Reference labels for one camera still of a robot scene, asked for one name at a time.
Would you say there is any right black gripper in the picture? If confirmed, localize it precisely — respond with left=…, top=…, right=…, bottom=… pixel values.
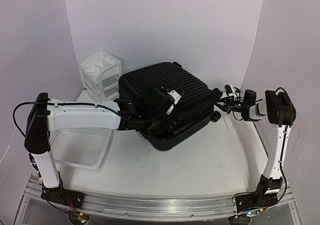
left=212, top=96, right=246, bottom=114

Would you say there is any black ribbed hard-shell suitcase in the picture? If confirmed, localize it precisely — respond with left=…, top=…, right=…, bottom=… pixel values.
left=115, top=62, right=223, bottom=151

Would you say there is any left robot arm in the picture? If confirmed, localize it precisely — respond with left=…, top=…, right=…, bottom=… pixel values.
left=24, top=87, right=184, bottom=208

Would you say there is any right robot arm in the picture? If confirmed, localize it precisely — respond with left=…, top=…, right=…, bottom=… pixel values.
left=215, top=85, right=297, bottom=216

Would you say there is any white plastic drawer organizer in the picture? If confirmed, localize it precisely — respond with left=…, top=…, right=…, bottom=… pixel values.
left=80, top=51, right=122, bottom=102

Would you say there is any white perforated plastic basket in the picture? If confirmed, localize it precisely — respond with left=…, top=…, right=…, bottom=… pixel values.
left=49, top=127, right=114, bottom=172

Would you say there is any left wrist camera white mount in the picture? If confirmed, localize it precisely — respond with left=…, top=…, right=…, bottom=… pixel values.
left=166, top=88, right=185, bottom=115

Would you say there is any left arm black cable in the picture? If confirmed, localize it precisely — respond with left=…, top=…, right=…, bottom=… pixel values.
left=12, top=101, right=166, bottom=138

